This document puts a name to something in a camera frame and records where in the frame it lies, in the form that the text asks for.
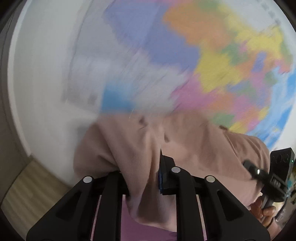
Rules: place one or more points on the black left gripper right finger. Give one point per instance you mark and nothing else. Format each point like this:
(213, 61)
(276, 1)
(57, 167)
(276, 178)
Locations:
(205, 209)

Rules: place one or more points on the person's right hand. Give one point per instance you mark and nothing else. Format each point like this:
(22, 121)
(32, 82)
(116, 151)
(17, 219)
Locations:
(265, 216)

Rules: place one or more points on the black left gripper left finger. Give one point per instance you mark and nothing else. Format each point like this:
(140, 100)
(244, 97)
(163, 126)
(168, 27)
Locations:
(91, 210)

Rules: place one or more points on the pink daisy bed sheet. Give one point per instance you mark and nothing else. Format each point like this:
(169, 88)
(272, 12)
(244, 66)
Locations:
(132, 230)

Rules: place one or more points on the grey wooden wardrobe door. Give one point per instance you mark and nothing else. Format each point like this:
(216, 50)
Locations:
(13, 156)

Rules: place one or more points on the colourful wall map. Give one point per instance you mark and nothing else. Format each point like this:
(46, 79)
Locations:
(232, 60)

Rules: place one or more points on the tan brown coat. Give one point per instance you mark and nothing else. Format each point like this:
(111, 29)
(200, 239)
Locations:
(133, 144)

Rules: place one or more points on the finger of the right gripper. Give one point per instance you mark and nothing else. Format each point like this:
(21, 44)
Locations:
(256, 173)

